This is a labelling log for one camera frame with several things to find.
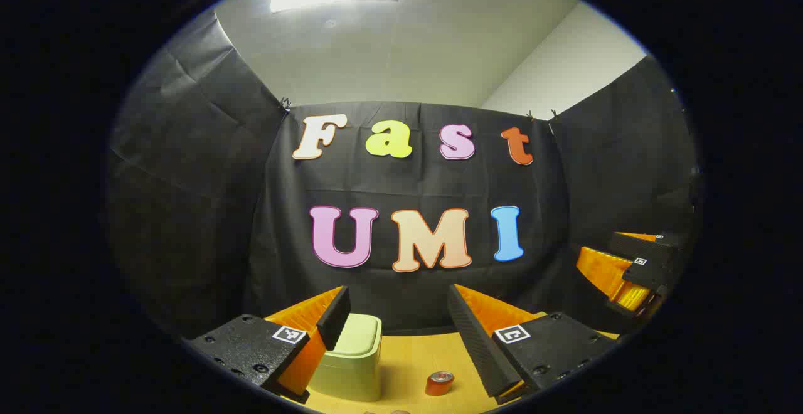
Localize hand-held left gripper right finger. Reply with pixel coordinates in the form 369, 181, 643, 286
447, 284, 622, 405

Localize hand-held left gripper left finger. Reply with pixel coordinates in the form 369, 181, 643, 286
188, 285, 352, 404

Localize green desktop garbage bin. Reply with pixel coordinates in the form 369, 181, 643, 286
309, 312, 383, 402

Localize red pop can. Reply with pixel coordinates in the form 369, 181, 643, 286
425, 371, 455, 397

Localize wooden desktop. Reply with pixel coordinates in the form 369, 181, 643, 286
282, 310, 622, 414

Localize black backdrop cloth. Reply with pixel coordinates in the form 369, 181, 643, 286
107, 9, 700, 339

